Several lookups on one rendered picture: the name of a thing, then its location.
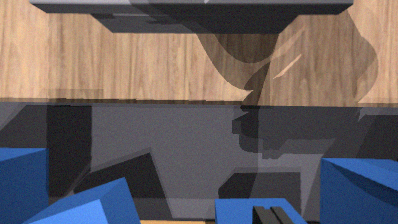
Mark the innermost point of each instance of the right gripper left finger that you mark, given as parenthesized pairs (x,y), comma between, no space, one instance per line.
(260,215)

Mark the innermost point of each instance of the tall dark blue block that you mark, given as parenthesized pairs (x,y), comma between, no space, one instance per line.
(24,183)
(110,203)
(358,191)
(239,211)

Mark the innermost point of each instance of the grey crate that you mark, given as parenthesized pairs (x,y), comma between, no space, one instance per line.
(226,16)

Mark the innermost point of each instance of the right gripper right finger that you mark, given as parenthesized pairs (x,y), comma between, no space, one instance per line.
(280,216)

